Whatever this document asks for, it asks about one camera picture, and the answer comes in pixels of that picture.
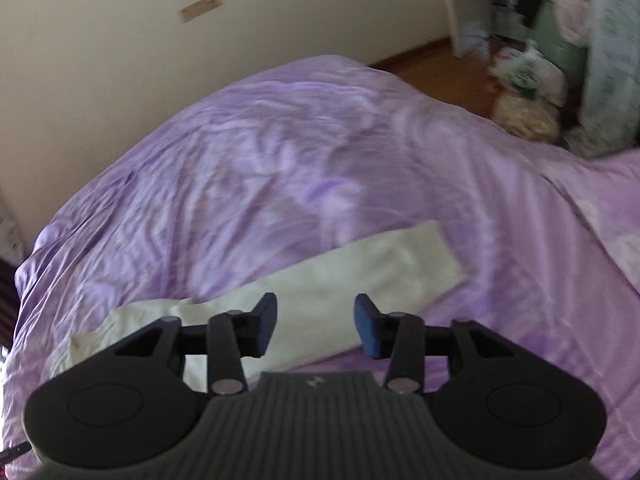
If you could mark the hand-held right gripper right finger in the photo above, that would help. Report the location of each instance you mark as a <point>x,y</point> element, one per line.
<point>366,331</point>

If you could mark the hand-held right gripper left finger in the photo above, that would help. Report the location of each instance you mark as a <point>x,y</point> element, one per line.
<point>266,324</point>

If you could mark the white printed small garment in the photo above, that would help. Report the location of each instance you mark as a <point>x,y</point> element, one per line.
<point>325,285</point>

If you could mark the pink clothes pile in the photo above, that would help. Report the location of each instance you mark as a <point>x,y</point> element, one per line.
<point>570,5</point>

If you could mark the purple floral bed blanket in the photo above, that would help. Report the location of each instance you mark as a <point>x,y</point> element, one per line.
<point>250,160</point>

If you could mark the beige fluffy bundle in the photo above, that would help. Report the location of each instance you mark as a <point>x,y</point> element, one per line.
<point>525,117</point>

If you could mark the white green plastic bag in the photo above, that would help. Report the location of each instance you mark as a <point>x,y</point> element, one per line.
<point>527,75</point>

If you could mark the brown tape strip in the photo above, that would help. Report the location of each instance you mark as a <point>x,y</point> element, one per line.
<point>201,7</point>

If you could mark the green bin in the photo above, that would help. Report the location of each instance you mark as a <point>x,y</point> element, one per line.
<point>560,55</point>

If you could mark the white cabinet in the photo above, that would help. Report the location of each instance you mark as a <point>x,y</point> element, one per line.
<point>462,5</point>

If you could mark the pale floral quilt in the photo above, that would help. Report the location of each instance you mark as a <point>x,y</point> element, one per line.
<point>612,60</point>

